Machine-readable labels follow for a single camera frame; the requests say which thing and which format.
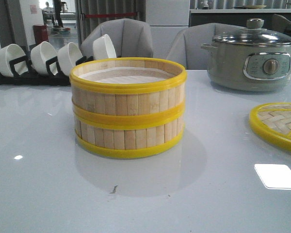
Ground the woven bamboo steamer lid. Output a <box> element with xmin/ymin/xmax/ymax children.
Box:
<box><xmin>249</xmin><ymin>102</ymin><xmax>291</xmax><ymax>152</ymax></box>

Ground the grey chair left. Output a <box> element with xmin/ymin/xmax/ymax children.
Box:
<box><xmin>80</xmin><ymin>18</ymin><xmax>153</xmax><ymax>58</ymax></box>

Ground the grey chair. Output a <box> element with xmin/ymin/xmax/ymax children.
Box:
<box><xmin>80</xmin><ymin>18</ymin><xmax>153</xmax><ymax>58</ymax></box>
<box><xmin>166</xmin><ymin>23</ymin><xmax>242</xmax><ymax>70</ymax></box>

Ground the white bowl right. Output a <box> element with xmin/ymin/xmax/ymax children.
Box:
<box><xmin>92</xmin><ymin>34</ymin><xmax>117</xmax><ymax>60</ymax></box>

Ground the white bowl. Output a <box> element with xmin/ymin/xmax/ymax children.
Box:
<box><xmin>0</xmin><ymin>44</ymin><xmax>25</xmax><ymax>77</ymax></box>
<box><xmin>31</xmin><ymin>41</ymin><xmax>57</xmax><ymax>75</ymax></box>
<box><xmin>92</xmin><ymin>34</ymin><xmax>117</xmax><ymax>60</ymax></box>
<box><xmin>57</xmin><ymin>42</ymin><xmax>83</xmax><ymax>76</ymax></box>

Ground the grey chair right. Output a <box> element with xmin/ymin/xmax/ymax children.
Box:
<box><xmin>166</xmin><ymin>23</ymin><xmax>242</xmax><ymax>70</ymax></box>

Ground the white cabinet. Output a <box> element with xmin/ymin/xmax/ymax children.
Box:
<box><xmin>145</xmin><ymin>0</ymin><xmax>190</xmax><ymax>58</ymax></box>

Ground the grey-green electric cooking pot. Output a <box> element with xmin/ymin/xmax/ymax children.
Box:
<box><xmin>201</xmin><ymin>42</ymin><xmax>291</xmax><ymax>92</ymax></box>

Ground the black bowl rack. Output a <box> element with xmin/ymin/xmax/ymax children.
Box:
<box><xmin>0</xmin><ymin>55</ymin><xmax>95</xmax><ymax>86</ymax></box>

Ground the red bin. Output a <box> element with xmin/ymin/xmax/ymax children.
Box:
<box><xmin>32</xmin><ymin>25</ymin><xmax>49</xmax><ymax>45</ymax></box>

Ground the glass pot lid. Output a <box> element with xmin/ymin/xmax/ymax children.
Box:
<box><xmin>212</xmin><ymin>18</ymin><xmax>291</xmax><ymax>46</ymax></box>

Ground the white bowl far left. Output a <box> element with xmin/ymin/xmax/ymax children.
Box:
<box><xmin>0</xmin><ymin>44</ymin><xmax>25</xmax><ymax>77</ymax></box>

